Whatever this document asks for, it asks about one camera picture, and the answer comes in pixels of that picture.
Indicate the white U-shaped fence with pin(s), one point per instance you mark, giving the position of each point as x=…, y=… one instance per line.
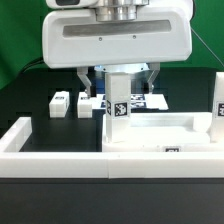
x=204, y=162

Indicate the white desk top panel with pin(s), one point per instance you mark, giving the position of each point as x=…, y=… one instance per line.
x=166, y=132

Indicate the sheet with four markers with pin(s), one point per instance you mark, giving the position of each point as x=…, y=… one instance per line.
x=149, y=101

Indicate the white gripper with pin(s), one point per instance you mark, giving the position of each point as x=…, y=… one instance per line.
x=82, y=33

